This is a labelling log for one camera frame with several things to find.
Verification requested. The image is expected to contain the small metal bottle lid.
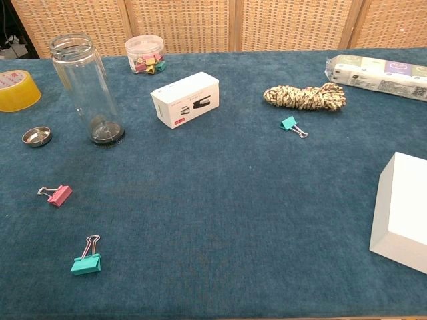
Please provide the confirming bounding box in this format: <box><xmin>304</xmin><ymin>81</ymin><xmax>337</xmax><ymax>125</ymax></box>
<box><xmin>21</xmin><ymin>126</ymin><xmax>53</xmax><ymax>148</ymax></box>

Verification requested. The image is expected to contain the blue table cloth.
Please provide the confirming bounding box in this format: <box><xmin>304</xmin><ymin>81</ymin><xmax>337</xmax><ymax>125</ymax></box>
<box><xmin>0</xmin><ymin>47</ymin><xmax>427</xmax><ymax>319</ymax></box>

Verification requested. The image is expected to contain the white stapler box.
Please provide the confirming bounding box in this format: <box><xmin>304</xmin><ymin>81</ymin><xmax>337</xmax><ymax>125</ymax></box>
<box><xmin>150</xmin><ymin>71</ymin><xmax>221</xmax><ymax>130</ymax></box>

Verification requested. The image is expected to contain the small teal binder clip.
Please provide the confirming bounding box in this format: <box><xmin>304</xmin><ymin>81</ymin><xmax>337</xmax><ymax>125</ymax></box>
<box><xmin>279</xmin><ymin>115</ymin><xmax>309</xmax><ymax>139</ymax></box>

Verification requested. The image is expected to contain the clear jar of binder clips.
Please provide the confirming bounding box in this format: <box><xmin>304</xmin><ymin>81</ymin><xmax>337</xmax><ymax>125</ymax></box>
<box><xmin>125</xmin><ymin>35</ymin><xmax>167</xmax><ymax>76</ymax></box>

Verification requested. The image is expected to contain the woven rattan folding screen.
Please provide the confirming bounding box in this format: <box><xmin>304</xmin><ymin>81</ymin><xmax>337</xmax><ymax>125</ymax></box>
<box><xmin>9</xmin><ymin>0</ymin><xmax>427</xmax><ymax>59</ymax></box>

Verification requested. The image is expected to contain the clear glass bottle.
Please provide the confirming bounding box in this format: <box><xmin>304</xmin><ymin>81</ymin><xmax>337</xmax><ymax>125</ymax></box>
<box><xmin>49</xmin><ymin>34</ymin><xmax>127</xmax><ymax>148</ymax></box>

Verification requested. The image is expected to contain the pink binder clip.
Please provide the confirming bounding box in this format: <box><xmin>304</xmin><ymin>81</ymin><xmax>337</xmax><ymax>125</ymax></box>
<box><xmin>37</xmin><ymin>185</ymin><xmax>73</xmax><ymax>208</ymax></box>

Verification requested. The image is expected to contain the large teal binder clip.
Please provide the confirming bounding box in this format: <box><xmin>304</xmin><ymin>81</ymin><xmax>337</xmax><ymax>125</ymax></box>
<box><xmin>69</xmin><ymin>235</ymin><xmax>102</xmax><ymax>277</ymax></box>

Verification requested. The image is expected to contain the wrapped tissue pack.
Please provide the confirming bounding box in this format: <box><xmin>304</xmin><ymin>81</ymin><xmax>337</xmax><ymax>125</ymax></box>
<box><xmin>324</xmin><ymin>54</ymin><xmax>427</xmax><ymax>102</ymax></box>

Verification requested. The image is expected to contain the plain white box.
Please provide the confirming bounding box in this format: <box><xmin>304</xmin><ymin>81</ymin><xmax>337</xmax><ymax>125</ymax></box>
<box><xmin>368</xmin><ymin>151</ymin><xmax>427</xmax><ymax>275</ymax></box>

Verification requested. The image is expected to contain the yellow packing tape roll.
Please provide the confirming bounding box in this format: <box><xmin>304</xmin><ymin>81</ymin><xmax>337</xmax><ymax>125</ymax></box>
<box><xmin>0</xmin><ymin>69</ymin><xmax>43</xmax><ymax>113</ymax></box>

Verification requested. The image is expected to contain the bundled brown patterned rope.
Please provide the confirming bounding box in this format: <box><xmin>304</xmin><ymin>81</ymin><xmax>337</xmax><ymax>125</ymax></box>
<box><xmin>262</xmin><ymin>82</ymin><xmax>347</xmax><ymax>113</ymax></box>

